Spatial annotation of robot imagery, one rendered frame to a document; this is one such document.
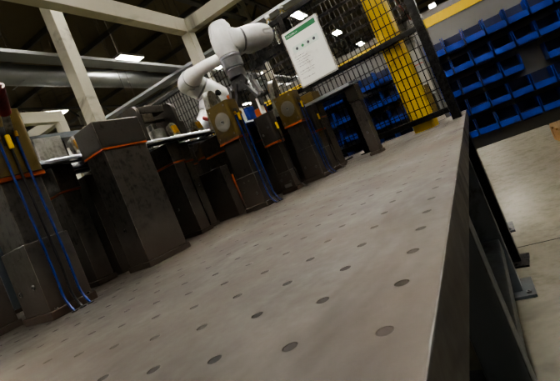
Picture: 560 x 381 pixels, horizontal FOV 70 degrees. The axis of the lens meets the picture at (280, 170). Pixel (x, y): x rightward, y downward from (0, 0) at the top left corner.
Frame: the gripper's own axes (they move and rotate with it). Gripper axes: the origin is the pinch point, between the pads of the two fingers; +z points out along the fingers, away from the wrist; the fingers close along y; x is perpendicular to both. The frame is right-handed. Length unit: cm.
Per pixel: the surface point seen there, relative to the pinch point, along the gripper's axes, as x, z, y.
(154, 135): 36.2, -3.5, 20.2
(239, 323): 120, 34, -75
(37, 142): 82, -5, 11
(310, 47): -54, -26, -12
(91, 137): 87, 5, -19
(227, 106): 43.1, 2.4, -21.9
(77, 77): -396, -323, 664
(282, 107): 8.4, 4.5, -19.3
